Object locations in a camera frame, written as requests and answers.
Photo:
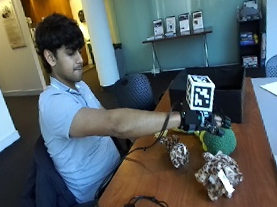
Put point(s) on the green crochet turtle toy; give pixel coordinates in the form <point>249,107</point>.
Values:
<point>222,143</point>

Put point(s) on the black open box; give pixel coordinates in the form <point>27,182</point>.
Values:
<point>232,99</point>

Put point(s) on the white marker cube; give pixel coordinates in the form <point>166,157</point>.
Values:
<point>200,93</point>

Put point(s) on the small leopard plush toy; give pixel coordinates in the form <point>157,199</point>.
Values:
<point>178,152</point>

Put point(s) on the large leopard plush toy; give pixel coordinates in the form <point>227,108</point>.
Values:
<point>217,175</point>

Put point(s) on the black bookshelf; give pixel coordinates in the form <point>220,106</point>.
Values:
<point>250,43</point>

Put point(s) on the narrow console table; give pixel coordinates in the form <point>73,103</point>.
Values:
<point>177,36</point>

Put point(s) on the brochure in stand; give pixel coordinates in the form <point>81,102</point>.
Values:
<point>184,22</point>
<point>158,27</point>
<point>197,20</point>
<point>171,25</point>

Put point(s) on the the person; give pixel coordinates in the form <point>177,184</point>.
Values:
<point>80,150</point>

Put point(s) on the white round column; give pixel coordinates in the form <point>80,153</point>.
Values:
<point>100,37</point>

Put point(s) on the dark blue jacket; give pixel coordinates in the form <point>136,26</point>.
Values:
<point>48,194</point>

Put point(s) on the wall plaque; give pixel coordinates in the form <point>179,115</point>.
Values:
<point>11,24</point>

